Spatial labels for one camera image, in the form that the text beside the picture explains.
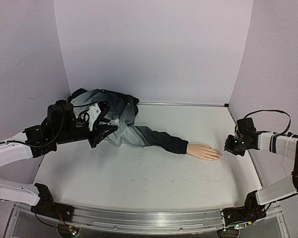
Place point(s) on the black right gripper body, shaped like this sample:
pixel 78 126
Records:
pixel 230 145

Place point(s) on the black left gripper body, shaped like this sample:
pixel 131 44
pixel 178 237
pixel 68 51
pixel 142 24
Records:
pixel 97 137

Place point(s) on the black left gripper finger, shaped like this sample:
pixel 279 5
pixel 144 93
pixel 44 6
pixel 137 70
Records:
pixel 105 121
pixel 106 130

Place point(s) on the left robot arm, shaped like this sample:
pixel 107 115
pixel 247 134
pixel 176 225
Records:
pixel 59 127

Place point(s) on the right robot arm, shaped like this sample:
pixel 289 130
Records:
pixel 258 202

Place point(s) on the grey and black jacket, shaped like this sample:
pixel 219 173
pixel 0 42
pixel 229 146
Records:
pixel 125 108

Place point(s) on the mannequin hand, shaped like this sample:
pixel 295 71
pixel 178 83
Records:
pixel 203 152

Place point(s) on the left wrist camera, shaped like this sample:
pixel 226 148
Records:
pixel 96 112

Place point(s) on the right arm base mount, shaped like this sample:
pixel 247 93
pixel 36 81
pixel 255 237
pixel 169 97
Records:
pixel 251 211

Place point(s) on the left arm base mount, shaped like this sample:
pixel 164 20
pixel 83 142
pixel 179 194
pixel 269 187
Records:
pixel 47 207

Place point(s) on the aluminium front rail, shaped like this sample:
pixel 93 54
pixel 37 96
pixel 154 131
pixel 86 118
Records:
pixel 140 222

